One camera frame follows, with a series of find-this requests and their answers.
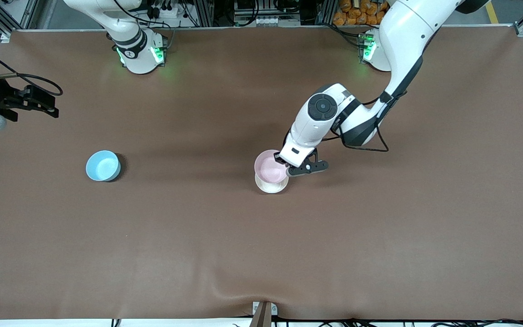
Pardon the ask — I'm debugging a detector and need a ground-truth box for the brown table mat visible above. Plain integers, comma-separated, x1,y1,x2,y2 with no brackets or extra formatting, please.
0,26,523,321

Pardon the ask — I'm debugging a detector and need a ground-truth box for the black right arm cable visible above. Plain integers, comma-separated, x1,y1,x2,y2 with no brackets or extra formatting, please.
0,40,64,97

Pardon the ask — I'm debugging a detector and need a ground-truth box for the brown wooden bar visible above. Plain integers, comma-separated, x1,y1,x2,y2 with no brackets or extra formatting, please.
249,302,272,327

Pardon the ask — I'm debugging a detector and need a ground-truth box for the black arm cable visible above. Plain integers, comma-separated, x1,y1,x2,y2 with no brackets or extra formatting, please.
0,40,64,97
332,91,408,153

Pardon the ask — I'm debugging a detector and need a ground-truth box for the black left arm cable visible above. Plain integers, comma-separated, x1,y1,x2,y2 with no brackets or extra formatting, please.
332,91,408,153

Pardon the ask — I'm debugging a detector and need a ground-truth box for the orange snack packets pile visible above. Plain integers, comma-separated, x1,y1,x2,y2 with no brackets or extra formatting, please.
333,0,387,26

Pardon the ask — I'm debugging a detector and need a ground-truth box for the metal clamp bracket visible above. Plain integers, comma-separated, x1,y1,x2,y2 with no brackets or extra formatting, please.
252,301,278,317

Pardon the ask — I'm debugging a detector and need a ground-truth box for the white terminal block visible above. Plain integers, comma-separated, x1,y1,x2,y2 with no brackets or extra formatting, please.
238,15,278,26

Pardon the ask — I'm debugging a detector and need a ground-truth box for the blue bowl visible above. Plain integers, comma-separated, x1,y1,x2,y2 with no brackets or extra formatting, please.
85,150,122,183

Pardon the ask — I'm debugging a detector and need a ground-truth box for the white bowl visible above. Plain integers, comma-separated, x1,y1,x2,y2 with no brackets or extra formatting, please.
255,175,290,194

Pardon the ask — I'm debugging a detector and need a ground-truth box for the pink bowl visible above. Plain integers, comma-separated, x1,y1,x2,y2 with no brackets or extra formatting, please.
254,149,290,184

